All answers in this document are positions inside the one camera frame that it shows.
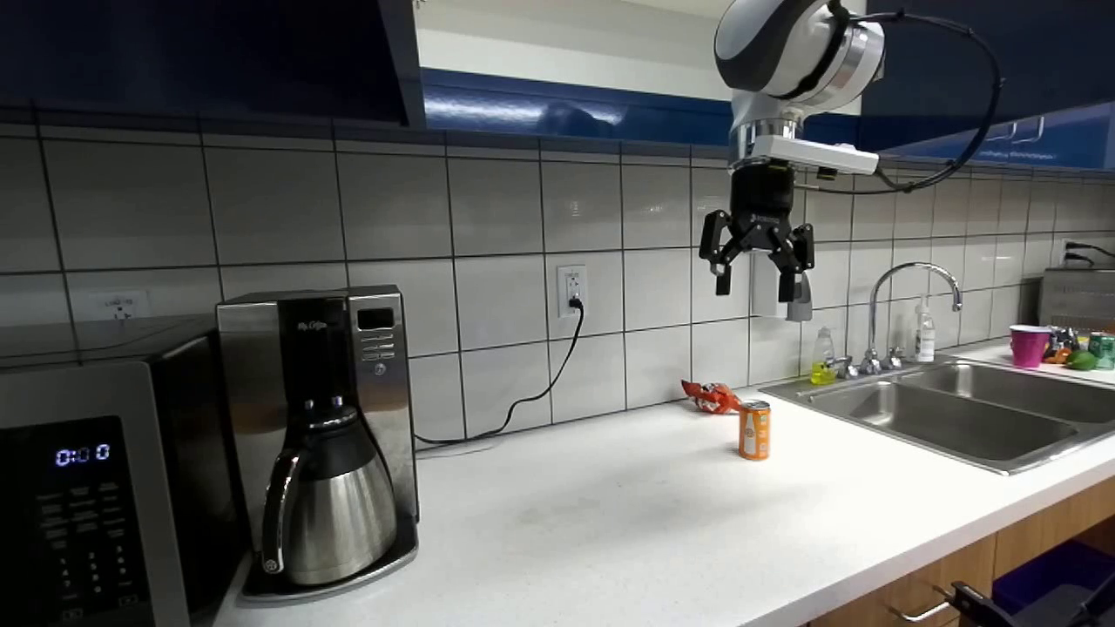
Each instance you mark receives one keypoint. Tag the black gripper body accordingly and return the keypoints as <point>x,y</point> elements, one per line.
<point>756,216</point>

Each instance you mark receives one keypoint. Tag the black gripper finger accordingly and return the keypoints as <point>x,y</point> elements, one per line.
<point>724,277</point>
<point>800,298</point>

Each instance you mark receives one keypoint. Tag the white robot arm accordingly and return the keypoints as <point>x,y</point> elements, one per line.
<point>783,63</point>

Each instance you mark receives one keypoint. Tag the blue upper cupboard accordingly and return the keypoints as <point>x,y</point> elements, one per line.
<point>1001,82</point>

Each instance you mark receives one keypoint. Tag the yellow dish soap bottle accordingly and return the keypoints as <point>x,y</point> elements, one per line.
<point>825,361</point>

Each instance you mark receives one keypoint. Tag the chrome faucet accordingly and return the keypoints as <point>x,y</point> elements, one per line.
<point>898,312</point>

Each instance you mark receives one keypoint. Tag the orange snack bag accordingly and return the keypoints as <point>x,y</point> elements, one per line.
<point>713,399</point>

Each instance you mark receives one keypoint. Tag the clear soap bottle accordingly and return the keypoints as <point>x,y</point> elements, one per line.
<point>925,337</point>

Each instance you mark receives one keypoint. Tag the pink cup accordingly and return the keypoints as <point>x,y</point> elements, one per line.
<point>1030,345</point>

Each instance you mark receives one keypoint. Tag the stainless steel sink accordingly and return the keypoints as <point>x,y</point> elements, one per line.
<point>985,416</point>

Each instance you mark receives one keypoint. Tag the grey box on counter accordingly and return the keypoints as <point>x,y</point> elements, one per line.
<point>1077,298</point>

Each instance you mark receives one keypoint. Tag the wooden lower cabinet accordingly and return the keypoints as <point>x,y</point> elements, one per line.
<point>981,562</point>

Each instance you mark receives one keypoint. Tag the steel coffee maker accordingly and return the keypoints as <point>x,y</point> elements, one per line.
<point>289,349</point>

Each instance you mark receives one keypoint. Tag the steel coffee carafe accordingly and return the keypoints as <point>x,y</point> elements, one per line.
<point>328,509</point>

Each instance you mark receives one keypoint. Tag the black microwave oven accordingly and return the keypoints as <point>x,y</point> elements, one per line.
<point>116,490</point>

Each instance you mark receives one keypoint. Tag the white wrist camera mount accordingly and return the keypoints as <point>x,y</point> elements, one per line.
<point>808,156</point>

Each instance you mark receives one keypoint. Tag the white wall outlet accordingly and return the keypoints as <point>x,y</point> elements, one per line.
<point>570,289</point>

